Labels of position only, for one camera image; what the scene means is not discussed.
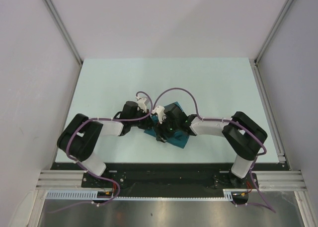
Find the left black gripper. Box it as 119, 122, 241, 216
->
130, 108, 155, 130

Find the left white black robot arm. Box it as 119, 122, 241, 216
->
57, 97, 153, 187

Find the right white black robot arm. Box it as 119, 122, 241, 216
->
152, 103, 268, 188

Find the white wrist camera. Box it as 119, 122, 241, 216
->
152, 106, 166, 124
136, 96, 150, 113

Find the left aluminium corner post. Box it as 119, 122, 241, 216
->
42, 0, 83, 66

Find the aluminium corner post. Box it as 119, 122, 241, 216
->
42, 0, 83, 66
254, 0, 296, 65

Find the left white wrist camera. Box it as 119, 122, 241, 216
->
136, 96, 150, 113

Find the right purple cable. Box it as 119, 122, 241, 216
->
154, 87, 277, 214

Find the white slotted cable duct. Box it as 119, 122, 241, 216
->
45, 190, 247, 201

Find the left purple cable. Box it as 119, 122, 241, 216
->
48, 91, 153, 214

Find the purple cable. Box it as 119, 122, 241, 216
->
48, 91, 153, 214
154, 87, 277, 214

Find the teal cloth napkin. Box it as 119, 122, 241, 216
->
144, 102, 189, 149

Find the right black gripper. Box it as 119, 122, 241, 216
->
153, 114, 179, 143

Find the right aluminium corner post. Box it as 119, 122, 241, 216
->
254, 0, 296, 65

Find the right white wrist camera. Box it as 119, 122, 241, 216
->
152, 106, 166, 124

